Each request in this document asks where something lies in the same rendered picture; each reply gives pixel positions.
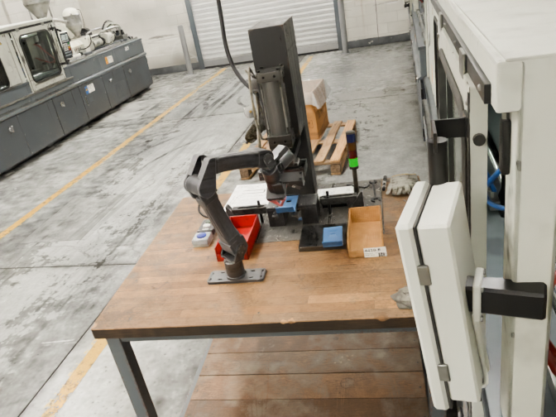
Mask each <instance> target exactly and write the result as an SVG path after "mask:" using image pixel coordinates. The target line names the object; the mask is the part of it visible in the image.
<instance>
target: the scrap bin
mask: <svg viewBox="0 0 556 417"><path fill-rule="evenodd" d="M229 218H230V220H231V221H232V224H233V225H234V227H235V228H236V229H237V230H238V231H239V233H240V234H242V235H243V236H244V237H245V239H246V241H247V245H248V248H247V252H246V253H245V256H244V259H243V260H249V258H250V255H251V253H252V249H253V247H254V244H255V241H256V238H257V235H258V233H259V230H260V228H261V225H260V220H259V217H258V214H249V215H239V216H230V217H229ZM218 241H219V239H218ZM218 241H217V243H216V246H215V248H214V250H215V253H216V257H217V260H218V261H223V260H224V258H222V257H221V251H222V247H221V245H220V244H219V242H218Z"/></svg>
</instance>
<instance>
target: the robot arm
mask: <svg viewBox="0 0 556 417"><path fill-rule="evenodd" d="M294 158H295V156H294V154H293V153H292V152H291V151H290V150H289V149H288V147H287V146H282V145H278V146H277V147H276V148H275V150H274V151H270V150H266V149H262V148H258V147H253V148H247V149H246V150H243V151H236V152H230V153H224V154H217V155H203V154H200V153H197V154H194V155H193V157H192V160H191V162H190V164H189V169H188V170H187V173H186V176H185V179H184V188H185V190H186V191H188V192H189V194H190V196H191V197H192V198H193V199H196V201H197V203H198V204H199V205H200V206H201V207H202V209H203V210H204V212H205V213H206V215H207V217H208V219H209V221H210V222H211V224H212V225H213V227H214V229H215V231H216V232H217V234H218V238H219V241H218V242H219V244H220V245H221V247H222V251H221V257H222V258H224V260H223V261H224V265H225V268H226V270H225V271H212V272H211V274H210V276H209V278H208V280H207V282H208V285H219V284H233V283H247V282H262V281H264V279H265V275H266V268H253V269H244V265H243V262H242V260H243V259H244V256H245V253H246V252H247V248H248V245H247V241H246V239H245V237H244V236H243V235H242V234H240V233H239V231H238V230H237V229H236V228H235V227H234V225H233V224H232V221H231V220H230V218H229V216H228V215H227V213H226V211H225V209H224V208H223V206H222V204H221V202H220V200H219V198H218V194H217V192H216V191H218V189H217V181H216V174H219V173H221V172H225V171H230V170H239V169H245V168H261V173H262V174H263V177H264V180H265V182H266V186H267V188H266V200H267V201H269V202H272V203H274V204H276V205H278V206H279V207H282V206H283V204H284V202H285V200H286V187H287V186H289V187H292V188H295V189H302V188H303V187H304V175H303V171H295V172H285V173H284V171H283V170H284V169H285V168H286V167H287V166H288V165H289V164H290V163H291V161H292V160H293V159H294ZM202 161H203V164H202ZM276 200H280V201H281V204H279V203H278V202H277V201H276Z"/></svg>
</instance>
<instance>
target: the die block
mask: <svg viewBox="0 0 556 417"><path fill-rule="evenodd" d="M298 210H299V211H300V212H301V217H302V222H303V224H311V223H319V218H320V213H321V211H320V205H319V197H318V201H317V206H316V207H307V208H298ZM274 212H275V210H269V211H267V215H268V219H269V224H270V227H279V226H285V225H286V222H287V218H288V216H289V213H279V217H278V218H276V219H275V220H274V219H273V218H272V215H273V213H274Z"/></svg>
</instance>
